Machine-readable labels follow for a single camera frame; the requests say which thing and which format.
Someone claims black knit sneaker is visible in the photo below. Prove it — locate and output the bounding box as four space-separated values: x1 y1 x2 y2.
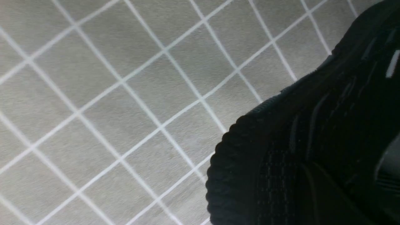
206 0 400 225

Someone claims grey checked tablecloth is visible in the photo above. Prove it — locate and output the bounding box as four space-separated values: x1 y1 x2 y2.
1 0 377 225

